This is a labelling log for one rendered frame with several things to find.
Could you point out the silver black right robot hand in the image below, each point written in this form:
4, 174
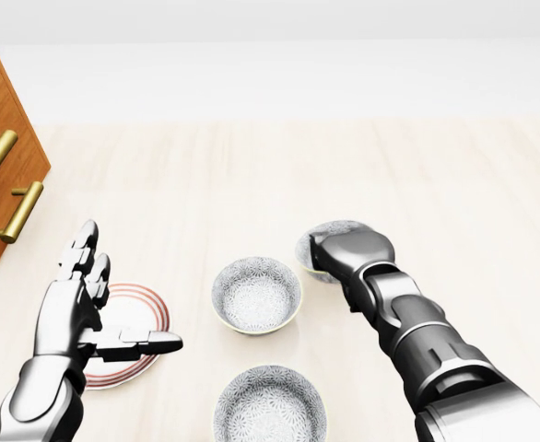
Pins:
360, 251

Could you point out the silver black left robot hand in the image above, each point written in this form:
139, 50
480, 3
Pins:
65, 313

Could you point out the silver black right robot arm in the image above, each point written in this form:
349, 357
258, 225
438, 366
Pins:
436, 340

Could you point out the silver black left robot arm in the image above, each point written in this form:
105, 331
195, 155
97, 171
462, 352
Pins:
30, 396

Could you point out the grey patterned bowl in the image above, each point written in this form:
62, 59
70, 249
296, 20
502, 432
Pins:
304, 251
256, 294
270, 410

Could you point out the white plate with red rings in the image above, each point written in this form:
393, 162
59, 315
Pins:
127, 308

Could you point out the wooden cabinet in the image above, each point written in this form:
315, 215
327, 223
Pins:
7, 115

